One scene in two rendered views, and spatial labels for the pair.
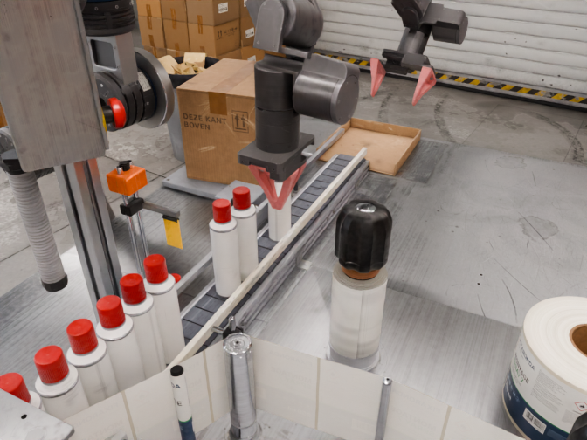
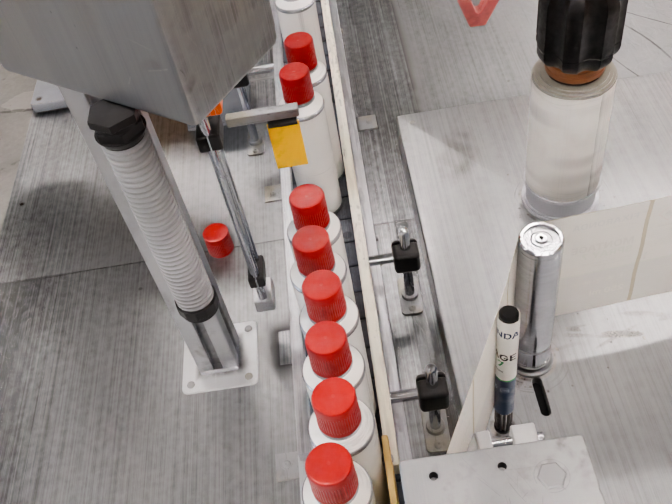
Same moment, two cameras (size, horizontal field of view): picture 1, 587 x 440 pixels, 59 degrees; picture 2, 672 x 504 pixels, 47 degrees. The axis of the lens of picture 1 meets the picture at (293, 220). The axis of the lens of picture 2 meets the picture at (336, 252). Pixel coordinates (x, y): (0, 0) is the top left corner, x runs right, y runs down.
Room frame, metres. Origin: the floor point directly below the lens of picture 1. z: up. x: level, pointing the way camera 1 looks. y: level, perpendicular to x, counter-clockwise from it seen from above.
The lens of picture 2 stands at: (0.16, 0.39, 1.58)
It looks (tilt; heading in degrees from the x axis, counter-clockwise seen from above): 49 degrees down; 338
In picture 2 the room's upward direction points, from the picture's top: 12 degrees counter-clockwise
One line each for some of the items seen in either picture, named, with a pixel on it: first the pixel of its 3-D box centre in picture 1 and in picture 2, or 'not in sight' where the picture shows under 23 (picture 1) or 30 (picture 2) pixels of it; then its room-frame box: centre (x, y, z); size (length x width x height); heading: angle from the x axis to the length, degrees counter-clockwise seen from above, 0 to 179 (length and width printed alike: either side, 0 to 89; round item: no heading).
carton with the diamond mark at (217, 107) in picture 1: (242, 120); not in sight; (1.44, 0.15, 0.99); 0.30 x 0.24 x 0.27; 162
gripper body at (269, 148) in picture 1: (277, 130); not in sight; (0.63, 0.02, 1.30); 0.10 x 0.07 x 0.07; 153
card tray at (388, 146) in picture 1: (370, 143); not in sight; (1.58, -0.25, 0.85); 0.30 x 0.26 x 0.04; 154
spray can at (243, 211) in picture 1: (244, 235); (312, 111); (0.85, 0.10, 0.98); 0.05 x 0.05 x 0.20
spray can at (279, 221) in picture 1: (279, 198); (302, 37); (0.99, 0.03, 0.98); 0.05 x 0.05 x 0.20
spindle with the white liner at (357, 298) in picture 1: (358, 288); (570, 98); (0.63, -0.10, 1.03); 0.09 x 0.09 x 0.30
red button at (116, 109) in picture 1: (112, 113); not in sight; (0.61, 0.23, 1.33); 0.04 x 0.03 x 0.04; 29
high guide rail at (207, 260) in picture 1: (252, 216); (279, 83); (0.96, 0.09, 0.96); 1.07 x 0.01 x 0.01; 154
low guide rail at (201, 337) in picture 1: (283, 244); (340, 104); (0.93, 0.02, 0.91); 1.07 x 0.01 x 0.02; 154
